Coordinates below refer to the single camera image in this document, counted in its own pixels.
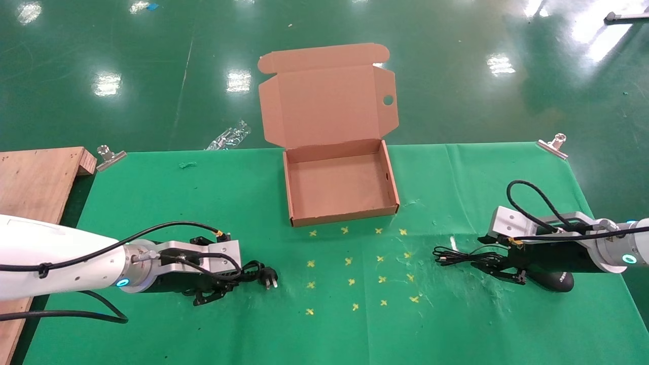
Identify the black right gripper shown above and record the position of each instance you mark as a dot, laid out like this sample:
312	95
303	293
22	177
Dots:
552	256

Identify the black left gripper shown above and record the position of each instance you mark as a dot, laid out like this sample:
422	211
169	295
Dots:
172	284

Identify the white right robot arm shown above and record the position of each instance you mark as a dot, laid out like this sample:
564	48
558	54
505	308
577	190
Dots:
631	248

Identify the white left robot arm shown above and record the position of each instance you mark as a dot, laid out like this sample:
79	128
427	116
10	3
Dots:
40	248

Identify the open brown cardboard box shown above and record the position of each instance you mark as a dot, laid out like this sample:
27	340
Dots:
334	187

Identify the small green cloth scrap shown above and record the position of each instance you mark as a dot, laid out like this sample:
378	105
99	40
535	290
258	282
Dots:
188	165

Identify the silver binder clip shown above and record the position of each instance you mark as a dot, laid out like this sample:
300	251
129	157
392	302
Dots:
553	146
109	158

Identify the clear crumpled plastic wrapper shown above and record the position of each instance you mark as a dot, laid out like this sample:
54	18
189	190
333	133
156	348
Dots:
230	137

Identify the brown wooden pallet board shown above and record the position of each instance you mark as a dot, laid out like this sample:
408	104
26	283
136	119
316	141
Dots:
35	182

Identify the grey metal bar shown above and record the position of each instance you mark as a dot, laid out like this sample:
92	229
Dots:
628	16

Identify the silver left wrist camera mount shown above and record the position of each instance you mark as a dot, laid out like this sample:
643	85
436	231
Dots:
223	253

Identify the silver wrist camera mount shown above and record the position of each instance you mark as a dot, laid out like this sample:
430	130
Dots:
223	253
507	220

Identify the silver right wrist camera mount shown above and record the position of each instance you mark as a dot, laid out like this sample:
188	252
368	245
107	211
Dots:
507	220

